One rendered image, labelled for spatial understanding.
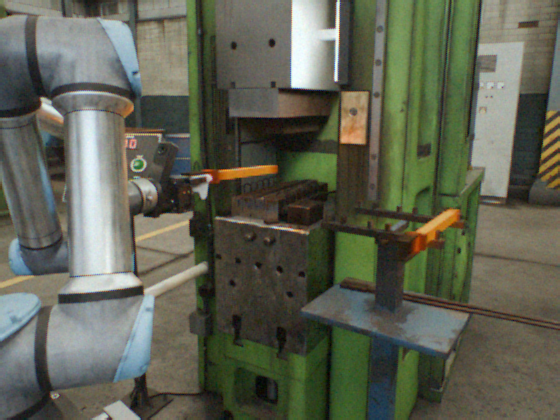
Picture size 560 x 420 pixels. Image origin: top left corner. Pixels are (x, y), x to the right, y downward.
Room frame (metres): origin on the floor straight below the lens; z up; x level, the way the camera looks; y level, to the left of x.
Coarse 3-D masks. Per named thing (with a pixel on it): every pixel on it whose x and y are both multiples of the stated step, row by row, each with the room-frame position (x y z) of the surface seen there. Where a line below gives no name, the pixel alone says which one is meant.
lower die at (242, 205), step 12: (252, 192) 1.72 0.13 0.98; (264, 192) 1.62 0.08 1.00; (288, 192) 1.66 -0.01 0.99; (300, 192) 1.66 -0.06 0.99; (240, 204) 1.59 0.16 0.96; (252, 204) 1.57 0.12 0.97; (264, 204) 1.54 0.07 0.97; (276, 204) 1.52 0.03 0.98; (288, 204) 1.58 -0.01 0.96; (240, 216) 1.59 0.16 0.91; (252, 216) 1.57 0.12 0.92; (264, 216) 1.54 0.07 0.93; (276, 216) 1.52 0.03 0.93
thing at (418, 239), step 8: (440, 216) 1.13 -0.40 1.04; (448, 216) 1.13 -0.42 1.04; (456, 216) 1.18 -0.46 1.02; (432, 224) 1.05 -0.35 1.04; (440, 224) 1.05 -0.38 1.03; (448, 224) 1.12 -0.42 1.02; (408, 232) 0.94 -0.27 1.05; (416, 232) 0.94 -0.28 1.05; (424, 232) 0.98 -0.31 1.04; (432, 232) 1.00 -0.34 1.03; (400, 240) 0.88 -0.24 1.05; (408, 240) 0.88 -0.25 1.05; (416, 240) 0.93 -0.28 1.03; (424, 240) 0.93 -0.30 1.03; (400, 248) 0.88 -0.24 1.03; (408, 248) 0.89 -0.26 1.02; (416, 248) 0.94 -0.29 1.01; (424, 248) 0.93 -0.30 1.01; (400, 256) 0.88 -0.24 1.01; (408, 256) 0.89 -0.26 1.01
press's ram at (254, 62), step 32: (224, 0) 1.62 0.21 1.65; (256, 0) 1.56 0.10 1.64; (288, 0) 1.50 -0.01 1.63; (320, 0) 1.67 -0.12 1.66; (224, 32) 1.62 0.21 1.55; (256, 32) 1.56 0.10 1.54; (288, 32) 1.50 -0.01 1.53; (320, 32) 1.65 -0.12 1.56; (224, 64) 1.62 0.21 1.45; (256, 64) 1.56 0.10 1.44; (288, 64) 1.50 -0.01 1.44; (320, 64) 1.68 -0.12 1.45
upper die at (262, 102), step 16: (240, 96) 1.59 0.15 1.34; (256, 96) 1.56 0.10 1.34; (272, 96) 1.53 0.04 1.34; (288, 96) 1.58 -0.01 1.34; (304, 96) 1.68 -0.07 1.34; (320, 96) 1.80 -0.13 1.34; (240, 112) 1.59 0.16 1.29; (256, 112) 1.56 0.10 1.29; (272, 112) 1.53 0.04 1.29; (288, 112) 1.58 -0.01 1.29; (304, 112) 1.68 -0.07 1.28; (320, 112) 1.80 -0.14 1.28
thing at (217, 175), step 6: (246, 168) 1.30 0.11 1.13; (252, 168) 1.31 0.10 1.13; (258, 168) 1.33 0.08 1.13; (264, 168) 1.36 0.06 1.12; (270, 168) 1.40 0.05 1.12; (276, 168) 1.43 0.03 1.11; (180, 174) 1.08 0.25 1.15; (186, 174) 1.07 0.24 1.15; (192, 174) 1.08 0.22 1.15; (198, 174) 1.10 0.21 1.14; (204, 174) 1.12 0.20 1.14; (210, 174) 1.15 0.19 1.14; (216, 174) 1.14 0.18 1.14; (222, 174) 1.18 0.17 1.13; (228, 174) 1.20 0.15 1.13; (234, 174) 1.23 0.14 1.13; (240, 174) 1.25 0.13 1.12; (246, 174) 1.28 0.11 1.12; (252, 174) 1.31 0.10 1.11; (258, 174) 1.34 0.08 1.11; (216, 180) 1.14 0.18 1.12
